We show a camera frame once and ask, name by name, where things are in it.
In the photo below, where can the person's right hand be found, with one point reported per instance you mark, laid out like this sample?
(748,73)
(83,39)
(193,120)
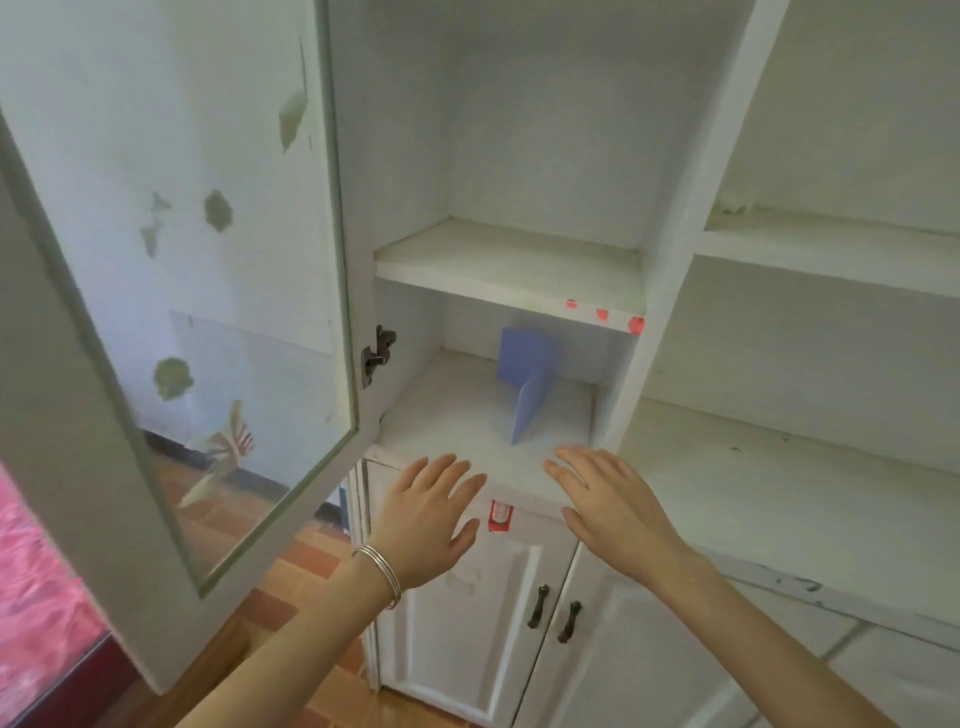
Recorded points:
(619,517)

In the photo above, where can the person's left hand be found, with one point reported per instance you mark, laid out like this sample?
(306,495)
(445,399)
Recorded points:
(420,529)

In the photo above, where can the person's left little finger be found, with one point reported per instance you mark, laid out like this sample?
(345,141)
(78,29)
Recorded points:
(409,475)

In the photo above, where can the person's left middle finger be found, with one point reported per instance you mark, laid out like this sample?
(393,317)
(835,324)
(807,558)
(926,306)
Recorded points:
(456,480)

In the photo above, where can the person's right middle finger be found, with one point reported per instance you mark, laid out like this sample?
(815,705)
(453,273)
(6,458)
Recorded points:
(577,465)

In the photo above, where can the person's right thumb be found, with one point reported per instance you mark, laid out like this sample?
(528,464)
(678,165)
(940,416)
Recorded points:
(576,523)

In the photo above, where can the person's left thumb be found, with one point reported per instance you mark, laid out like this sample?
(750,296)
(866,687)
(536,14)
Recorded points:
(465,538)

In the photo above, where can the person's right little finger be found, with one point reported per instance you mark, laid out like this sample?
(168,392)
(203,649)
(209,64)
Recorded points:
(619,471)

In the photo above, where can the person's right forearm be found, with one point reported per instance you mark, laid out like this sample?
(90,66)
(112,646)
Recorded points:
(750,645)

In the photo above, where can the person's left forearm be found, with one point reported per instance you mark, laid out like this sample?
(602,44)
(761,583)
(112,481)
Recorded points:
(292,660)

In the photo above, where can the red and white sticker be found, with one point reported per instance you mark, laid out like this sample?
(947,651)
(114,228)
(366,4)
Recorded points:
(499,517)

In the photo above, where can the white panelled cabinet door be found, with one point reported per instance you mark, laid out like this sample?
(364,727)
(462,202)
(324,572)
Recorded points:
(450,630)
(615,667)

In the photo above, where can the dark metal door hinge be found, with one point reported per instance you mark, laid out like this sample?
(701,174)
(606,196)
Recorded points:
(377,354)

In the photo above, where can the butterfly sticker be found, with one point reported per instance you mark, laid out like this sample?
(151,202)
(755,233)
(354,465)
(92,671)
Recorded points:
(229,446)

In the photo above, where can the white wooden shelf cabinet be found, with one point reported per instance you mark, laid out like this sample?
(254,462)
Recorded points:
(787,337)

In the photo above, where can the green leaf sticker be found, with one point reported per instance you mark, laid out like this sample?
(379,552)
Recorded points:
(172,379)
(218,211)

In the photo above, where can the glass cabinet door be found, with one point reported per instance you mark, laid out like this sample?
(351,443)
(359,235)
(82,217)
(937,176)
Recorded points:
(187,300)

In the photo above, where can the pink bedspread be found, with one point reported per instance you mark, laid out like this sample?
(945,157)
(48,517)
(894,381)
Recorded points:
(37,585)

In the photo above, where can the dark red bed frame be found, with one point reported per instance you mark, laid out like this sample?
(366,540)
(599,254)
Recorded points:
(82,686)

